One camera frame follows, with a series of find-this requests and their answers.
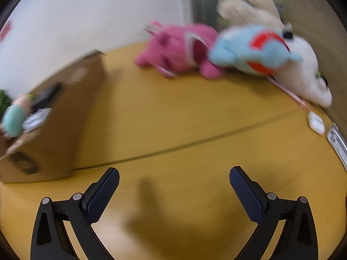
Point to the white rectangular device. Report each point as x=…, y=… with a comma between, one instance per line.
x=337, y=143

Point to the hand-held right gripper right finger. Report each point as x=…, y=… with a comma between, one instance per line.
x=248, y=195

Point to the red wall label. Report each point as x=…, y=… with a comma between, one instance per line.
x=5, y=31

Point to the white plush toy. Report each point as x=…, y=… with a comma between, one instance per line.
x=303, y=73

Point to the pink plush toy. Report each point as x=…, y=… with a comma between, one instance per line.
x=176, y=48

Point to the beige plush toy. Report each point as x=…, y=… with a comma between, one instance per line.
x=249, y=8

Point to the green plant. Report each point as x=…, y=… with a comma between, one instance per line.
x=4, y=101

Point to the teal and pink plush doll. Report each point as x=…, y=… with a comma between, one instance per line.
x=13, y=119

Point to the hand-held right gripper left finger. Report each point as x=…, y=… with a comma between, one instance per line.
x=104, y=195

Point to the white packet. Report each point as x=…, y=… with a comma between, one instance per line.
x=35, y=119

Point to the small white case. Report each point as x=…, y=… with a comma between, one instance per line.
x=315, y=123

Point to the wooden desktop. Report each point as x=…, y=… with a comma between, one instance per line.
x=189, y=119

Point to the brown cardboard box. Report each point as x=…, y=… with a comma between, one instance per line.
x=59, y=130

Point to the black product box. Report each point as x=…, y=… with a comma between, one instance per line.
x=46, y=96

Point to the blue plush toy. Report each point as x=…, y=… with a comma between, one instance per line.
x=235, y=51

